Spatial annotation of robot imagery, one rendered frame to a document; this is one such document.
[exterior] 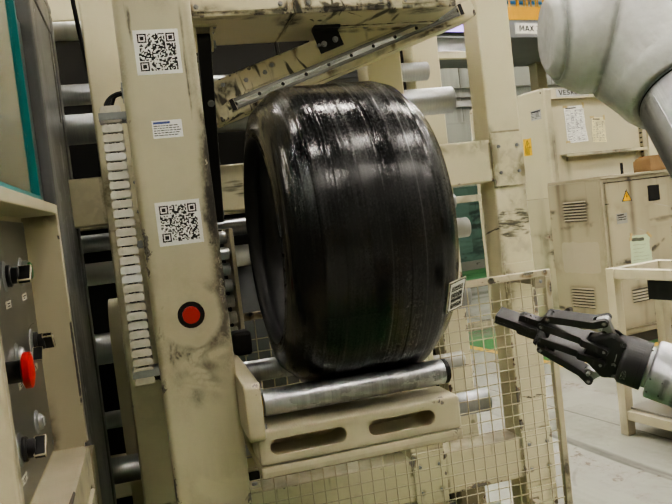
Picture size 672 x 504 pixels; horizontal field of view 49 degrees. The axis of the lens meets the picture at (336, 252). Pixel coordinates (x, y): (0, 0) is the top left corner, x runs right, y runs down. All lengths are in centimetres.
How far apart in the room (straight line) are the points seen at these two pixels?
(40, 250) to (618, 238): 484
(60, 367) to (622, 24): 89
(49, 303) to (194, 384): 29
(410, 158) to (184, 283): 44
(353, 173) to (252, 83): 63
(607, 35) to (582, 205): 490
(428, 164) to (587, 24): 48
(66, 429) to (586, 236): 483
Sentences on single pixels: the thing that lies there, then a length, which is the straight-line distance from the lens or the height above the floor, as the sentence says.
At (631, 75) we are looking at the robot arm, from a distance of 77.
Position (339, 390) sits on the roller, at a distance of 127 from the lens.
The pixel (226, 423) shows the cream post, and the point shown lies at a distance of 132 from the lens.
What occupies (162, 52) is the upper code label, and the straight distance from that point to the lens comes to 131.
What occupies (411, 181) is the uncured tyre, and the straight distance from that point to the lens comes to 117.
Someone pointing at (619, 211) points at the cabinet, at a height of 98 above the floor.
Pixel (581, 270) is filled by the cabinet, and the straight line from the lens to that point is 575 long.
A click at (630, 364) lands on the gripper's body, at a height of 93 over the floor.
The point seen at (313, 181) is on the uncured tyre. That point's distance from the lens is 113.
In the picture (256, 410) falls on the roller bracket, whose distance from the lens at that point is 121.
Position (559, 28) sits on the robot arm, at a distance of 79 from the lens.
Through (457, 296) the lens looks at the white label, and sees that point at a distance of 124.
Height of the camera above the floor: 120
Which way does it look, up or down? 3 degrees down
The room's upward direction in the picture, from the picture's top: 7 degrees counter-clockwise
